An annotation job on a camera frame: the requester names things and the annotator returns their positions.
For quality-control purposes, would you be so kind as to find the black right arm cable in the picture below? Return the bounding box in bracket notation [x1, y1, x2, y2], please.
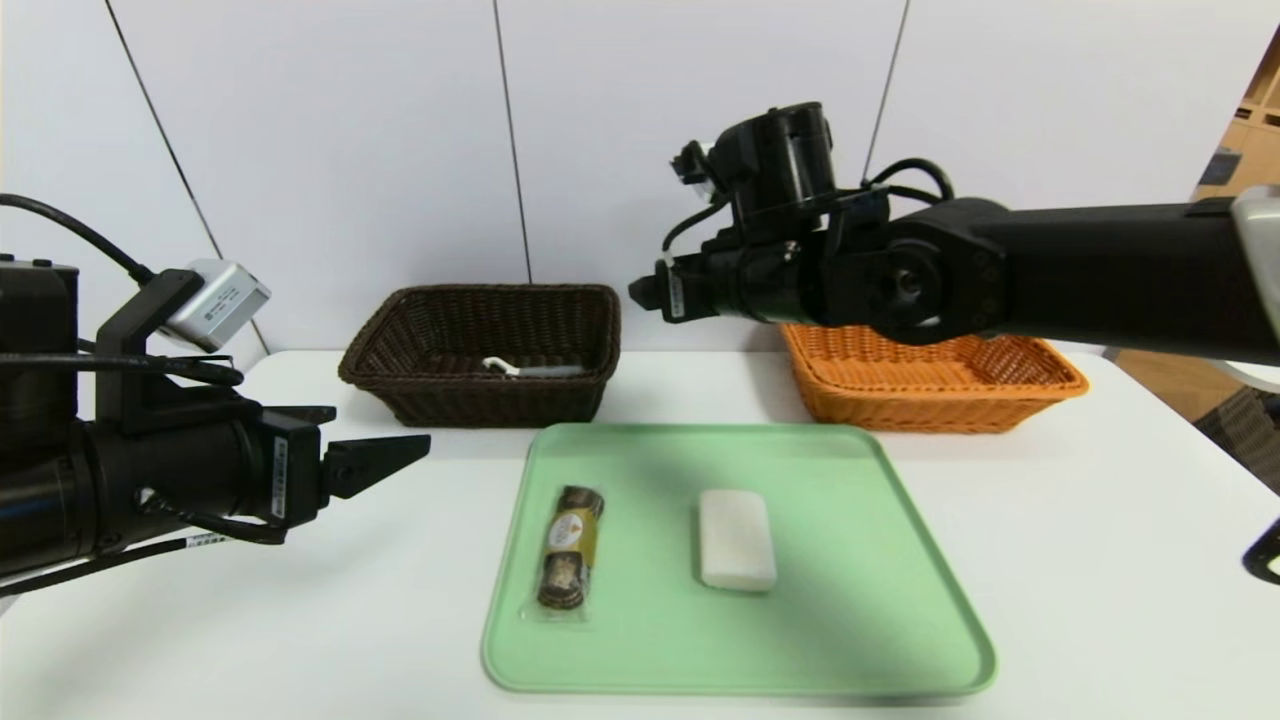
[862, 157, 957, 208]

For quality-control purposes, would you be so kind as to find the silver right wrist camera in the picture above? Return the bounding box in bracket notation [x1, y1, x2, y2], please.
[676, 140, 729, 193]

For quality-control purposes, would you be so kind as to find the black sleeved cable white tag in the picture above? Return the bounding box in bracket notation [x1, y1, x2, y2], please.
[0, 522, 293, 601]

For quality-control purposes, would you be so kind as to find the light green plastic tray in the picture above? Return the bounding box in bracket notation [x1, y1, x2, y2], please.
[480, 423, 998, 696]

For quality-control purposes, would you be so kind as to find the white soap bar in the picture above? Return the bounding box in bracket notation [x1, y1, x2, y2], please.
[697, 488, 778, 593]

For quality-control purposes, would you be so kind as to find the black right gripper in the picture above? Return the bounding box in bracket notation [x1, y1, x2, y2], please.
[628, 244, 774, 324]

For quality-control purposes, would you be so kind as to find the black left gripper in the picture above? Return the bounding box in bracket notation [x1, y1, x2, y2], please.
[98, 405, 431, 536]

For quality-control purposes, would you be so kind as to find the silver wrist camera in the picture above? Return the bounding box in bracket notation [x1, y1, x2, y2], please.
[676, 140, 729, 193]
[163, 259, 272, 352]

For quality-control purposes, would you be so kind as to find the orange wicker basket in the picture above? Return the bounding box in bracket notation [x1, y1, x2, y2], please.
[780, 322, 1091, 433]

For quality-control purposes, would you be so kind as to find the Ferrero Rocher chocolate pack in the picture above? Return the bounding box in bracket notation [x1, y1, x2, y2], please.
[522, 484, 607, 623]

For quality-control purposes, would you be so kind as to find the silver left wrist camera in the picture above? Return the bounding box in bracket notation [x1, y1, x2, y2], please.
[163, 259, 272, 352]

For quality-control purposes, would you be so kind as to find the dark brown wicker basket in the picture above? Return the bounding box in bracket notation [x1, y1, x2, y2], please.
[338, 284, 622, 429]

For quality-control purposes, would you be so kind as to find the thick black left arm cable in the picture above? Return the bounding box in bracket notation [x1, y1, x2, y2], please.
[0, 193, 156, 286]

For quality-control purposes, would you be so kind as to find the white side table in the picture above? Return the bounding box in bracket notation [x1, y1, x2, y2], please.
[1105, 345, 1280, 397]

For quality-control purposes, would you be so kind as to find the wooden shelf unit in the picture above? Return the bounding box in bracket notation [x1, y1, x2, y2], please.
[1192, 30, 1280, 201]

